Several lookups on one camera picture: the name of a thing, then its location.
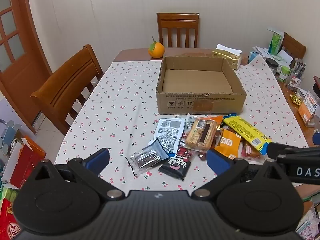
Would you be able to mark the wooden door with glass panes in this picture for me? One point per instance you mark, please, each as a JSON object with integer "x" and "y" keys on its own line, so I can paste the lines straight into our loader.
{"x": 17, "y": 62}

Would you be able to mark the gold tissue box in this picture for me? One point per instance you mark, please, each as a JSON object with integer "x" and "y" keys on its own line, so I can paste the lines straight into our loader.
{"x": 226, "y": 57}

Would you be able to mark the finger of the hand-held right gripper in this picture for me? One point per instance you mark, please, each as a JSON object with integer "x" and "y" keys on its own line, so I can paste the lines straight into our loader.
{"x": 317, "y": 139}
{"x": 270, "y": 149}

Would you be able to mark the orange white squares snack packet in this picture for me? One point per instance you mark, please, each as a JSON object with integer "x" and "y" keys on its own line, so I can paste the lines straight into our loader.
{"x": 228, "y": 142}

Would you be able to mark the green white carton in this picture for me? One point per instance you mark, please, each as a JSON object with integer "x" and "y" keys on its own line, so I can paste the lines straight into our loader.
{"x": 275, "y": 41}

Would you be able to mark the orange black print snack packet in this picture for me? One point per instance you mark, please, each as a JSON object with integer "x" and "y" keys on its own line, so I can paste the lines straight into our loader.
{"x": 217, "y": 120}

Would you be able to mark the clear brown cracker packet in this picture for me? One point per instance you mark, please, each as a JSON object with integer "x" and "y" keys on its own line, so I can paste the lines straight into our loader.
{"x": 200, "y": 135}

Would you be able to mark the green red printed box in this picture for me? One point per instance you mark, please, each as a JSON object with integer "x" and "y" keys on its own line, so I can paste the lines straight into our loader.
{"x": 7, "y": 212}

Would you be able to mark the dark red snack packet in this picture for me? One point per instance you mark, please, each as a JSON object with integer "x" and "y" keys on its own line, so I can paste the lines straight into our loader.
{"x": 183, "y": 152}

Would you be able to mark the red cardboard box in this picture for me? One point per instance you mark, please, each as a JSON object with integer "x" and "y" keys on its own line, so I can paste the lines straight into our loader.
{"x": 23, "y": 165}

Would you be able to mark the printed plastic packet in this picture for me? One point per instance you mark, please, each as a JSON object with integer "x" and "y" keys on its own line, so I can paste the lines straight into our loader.
{"x": 308, "y": 222}

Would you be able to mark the white blue snack packet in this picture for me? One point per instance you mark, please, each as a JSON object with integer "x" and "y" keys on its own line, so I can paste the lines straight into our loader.
{"x": 170, "y": 130}

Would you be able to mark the light blue box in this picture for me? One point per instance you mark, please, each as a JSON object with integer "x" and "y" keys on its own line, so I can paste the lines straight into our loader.
{"x": 253, "y": 57}

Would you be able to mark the clear red sausage packet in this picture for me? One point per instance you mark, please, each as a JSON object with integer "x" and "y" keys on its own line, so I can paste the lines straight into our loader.
{"x": 250, "y": 153}

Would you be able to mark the cherry print tablecloth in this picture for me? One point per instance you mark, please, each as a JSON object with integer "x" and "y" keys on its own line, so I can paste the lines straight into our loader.
{"x": 125, "y": 105}

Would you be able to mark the clear dark cookie packet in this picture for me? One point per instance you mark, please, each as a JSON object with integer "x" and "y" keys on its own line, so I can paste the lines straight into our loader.
{"x": 146, "y": 158}

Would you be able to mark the black pink print snack packet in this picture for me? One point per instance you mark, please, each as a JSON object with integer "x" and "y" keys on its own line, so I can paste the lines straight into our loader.
{"x": 175, "y": 168}

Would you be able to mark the orange fruit with leaf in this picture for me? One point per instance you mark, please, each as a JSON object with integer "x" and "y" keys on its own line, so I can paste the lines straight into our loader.
{"x": 156, "y": 50}

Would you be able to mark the pile of white papers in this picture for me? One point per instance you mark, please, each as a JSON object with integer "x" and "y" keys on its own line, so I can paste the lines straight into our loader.
{"x": 285, "y": 55}

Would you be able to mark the dark jar black lid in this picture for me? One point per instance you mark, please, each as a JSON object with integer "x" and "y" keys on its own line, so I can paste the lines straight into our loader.
{"x": 271, "y": 66}

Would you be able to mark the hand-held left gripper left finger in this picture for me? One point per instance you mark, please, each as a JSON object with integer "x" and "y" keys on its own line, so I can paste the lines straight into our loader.
{"x": 98, "y": 159}

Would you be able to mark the yellow snack packet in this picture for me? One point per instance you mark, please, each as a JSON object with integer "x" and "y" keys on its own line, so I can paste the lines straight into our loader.
{"x": 247, "y": 130}

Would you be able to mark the glass jar with sachets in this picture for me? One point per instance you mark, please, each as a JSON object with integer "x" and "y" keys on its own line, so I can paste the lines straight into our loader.
{"x": 295, "y": 78}

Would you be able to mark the white bottle green label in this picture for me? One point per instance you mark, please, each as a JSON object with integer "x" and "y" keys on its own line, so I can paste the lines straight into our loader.
{"x": 284, "y": 74}

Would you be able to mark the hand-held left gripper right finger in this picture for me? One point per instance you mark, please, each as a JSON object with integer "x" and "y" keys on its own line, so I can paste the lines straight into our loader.
{"x": 218, "y": 162}

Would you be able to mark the wooden chair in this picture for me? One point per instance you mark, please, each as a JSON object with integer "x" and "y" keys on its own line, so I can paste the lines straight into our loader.
{"x": 295, "y": 46}
{"x": 178, "y": 22}
{"x": 67, "y": 80}

